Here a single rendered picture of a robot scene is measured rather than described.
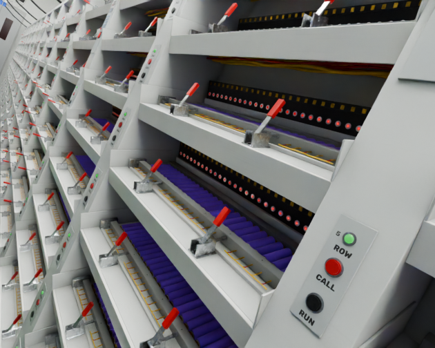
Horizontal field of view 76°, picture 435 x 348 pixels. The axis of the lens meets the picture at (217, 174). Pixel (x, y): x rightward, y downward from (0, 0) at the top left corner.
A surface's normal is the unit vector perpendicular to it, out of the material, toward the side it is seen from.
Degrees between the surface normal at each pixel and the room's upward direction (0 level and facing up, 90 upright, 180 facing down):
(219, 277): 20
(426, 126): 90
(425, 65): 90
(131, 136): 90
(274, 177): 110
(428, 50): 90
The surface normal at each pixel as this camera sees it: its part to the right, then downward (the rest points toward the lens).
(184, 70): 0.58, 0.34
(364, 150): -0.69, -0.29
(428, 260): -0.80, 0.04
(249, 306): 0.18, -0.94
